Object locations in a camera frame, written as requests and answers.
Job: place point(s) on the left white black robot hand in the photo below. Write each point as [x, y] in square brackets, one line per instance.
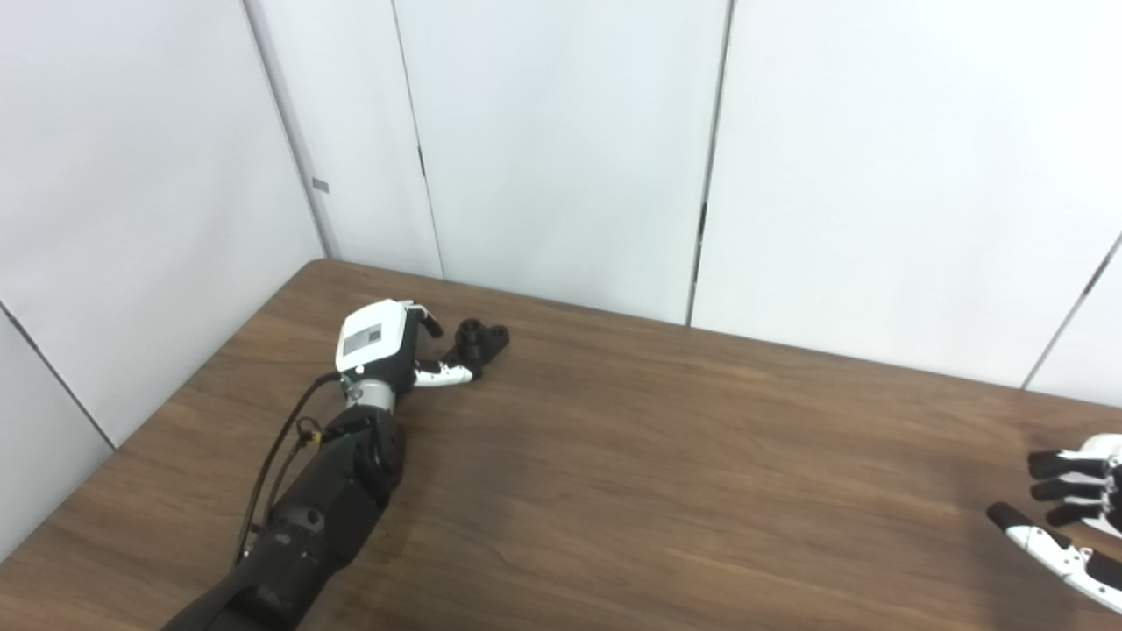
[372, 337]

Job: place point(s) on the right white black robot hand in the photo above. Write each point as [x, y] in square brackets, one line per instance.
[1069, 556]

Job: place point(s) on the black plastic holder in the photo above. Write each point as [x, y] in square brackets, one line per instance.
[478, 337]

